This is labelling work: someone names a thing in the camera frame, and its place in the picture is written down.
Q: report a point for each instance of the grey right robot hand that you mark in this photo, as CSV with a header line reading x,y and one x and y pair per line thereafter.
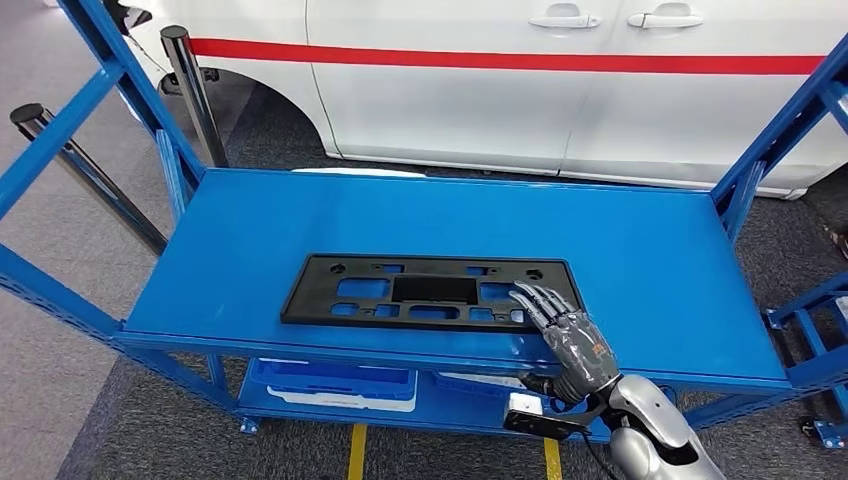
x,y
583,358

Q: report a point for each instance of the black plastic plate part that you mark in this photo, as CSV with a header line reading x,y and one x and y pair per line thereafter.
x,y
318,291

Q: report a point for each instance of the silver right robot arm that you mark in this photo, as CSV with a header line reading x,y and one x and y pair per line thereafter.
x,y
652,424

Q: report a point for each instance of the blue wheeled shelf rack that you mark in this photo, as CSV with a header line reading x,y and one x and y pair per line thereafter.
x,y
803,334

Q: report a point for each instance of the blue metal shelf rack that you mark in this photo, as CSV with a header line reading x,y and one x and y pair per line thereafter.
x,y
397,218

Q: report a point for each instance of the yellow floor tape square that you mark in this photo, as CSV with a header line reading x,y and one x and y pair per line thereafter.
x,y
356,457

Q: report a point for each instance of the white car red stripe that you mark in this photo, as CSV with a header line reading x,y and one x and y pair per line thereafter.
x,y
464,106

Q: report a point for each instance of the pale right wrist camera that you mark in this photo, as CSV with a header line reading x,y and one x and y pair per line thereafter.
x,y
526,404

